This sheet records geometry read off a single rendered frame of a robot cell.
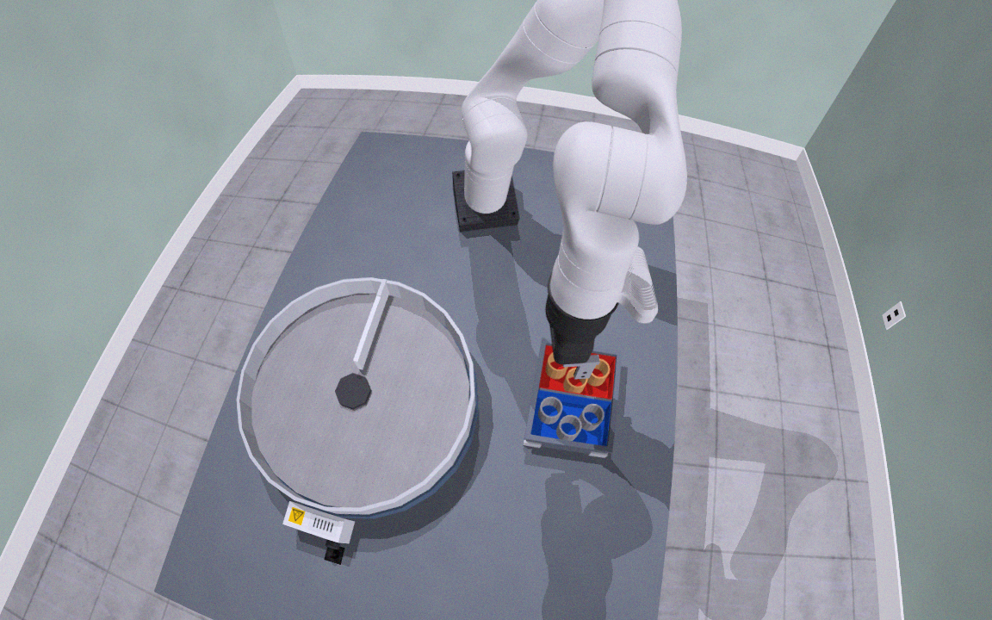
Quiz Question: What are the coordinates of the bronze bushing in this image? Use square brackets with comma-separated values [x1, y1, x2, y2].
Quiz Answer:
[563, 368, 588, 394]
[546, 353, 567, 379]
[587, 358, 610, 387]

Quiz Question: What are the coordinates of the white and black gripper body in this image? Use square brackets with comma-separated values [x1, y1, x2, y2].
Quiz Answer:
[545, 246, 658, 364]

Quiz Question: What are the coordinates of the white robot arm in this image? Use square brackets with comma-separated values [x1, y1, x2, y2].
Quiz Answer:
[462, 0, 687, 291]

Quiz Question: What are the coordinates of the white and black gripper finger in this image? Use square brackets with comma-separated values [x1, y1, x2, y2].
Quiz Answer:
[562, 355, 600, 379]

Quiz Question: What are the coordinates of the grey metal ring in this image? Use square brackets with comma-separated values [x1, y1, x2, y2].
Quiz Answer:
[579, 404, 605, 431]
[556, 415, 582, 441]
[538, 396, 563, 425]

